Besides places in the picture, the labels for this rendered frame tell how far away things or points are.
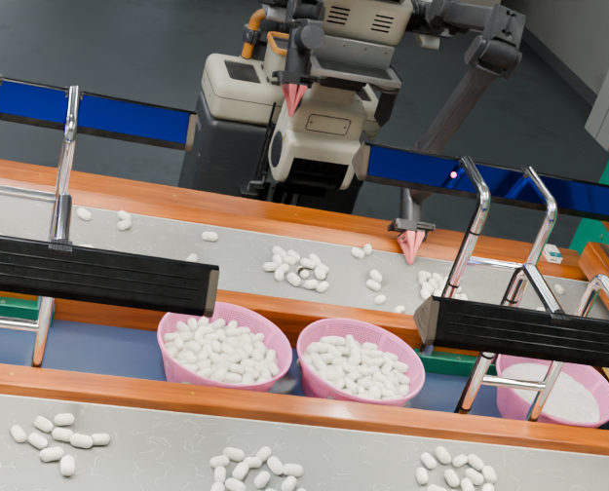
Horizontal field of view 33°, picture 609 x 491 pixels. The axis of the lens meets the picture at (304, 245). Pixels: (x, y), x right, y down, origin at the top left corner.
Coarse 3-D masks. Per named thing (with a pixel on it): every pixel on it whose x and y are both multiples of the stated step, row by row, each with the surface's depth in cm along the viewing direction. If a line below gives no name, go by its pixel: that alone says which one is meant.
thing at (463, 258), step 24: (528, 168) 224; (480, 192) 209; (480, 216) 209; (552, 216) 212; (456, 264) 215; (480, 264) 215; (504, 264) 217; (456, 288) 218; (432, 360) 227; (456, 360) 228
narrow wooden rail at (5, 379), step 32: (0, 384) 176; (32, 384) 178; (64, 384) 180; (96, 384) 182; (128, 384) 185; (160, 384) 187; (224, 416) 188; (256, 416) 189; (288, 416) 190; (320, 416) 191; (352, 416) 193; (384, 416) 196; (416, 416) 199; (448, 416) 201; (480, 416) 204; (544, 448) 204; (576, 448) 205; (608, 448) 207
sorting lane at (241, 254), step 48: (96, 240) 227; (144, 240) 232; (192, 240) 237; (240, 240) 243; (288, 240) 249; (240, 288) 225; (288, 288) 230; (336, 288) 236; (384, 288) 241; (480, 288) 253; (528, 288) 259; (576, 288) 266
